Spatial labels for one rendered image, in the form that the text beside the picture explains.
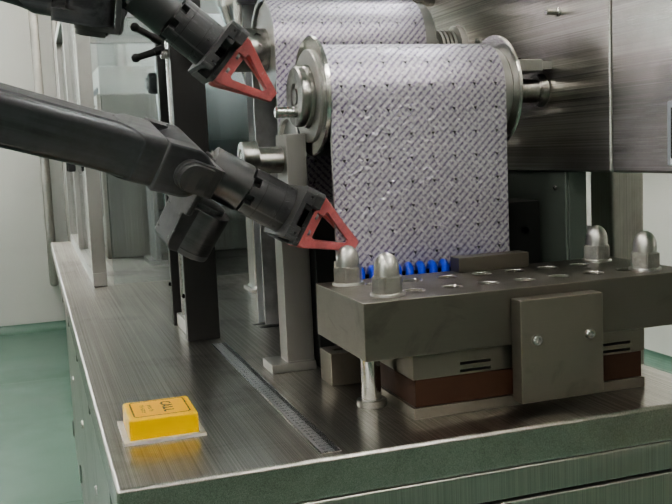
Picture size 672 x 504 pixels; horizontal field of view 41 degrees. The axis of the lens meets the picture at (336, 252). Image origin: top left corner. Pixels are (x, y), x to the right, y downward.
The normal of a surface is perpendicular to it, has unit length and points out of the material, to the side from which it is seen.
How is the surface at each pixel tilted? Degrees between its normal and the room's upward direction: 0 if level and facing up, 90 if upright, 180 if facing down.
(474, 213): 90
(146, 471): 0
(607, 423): 90
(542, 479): 90
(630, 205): 90
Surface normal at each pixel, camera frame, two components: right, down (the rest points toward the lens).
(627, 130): -0.95, 0.07
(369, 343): 0.32, 0.10
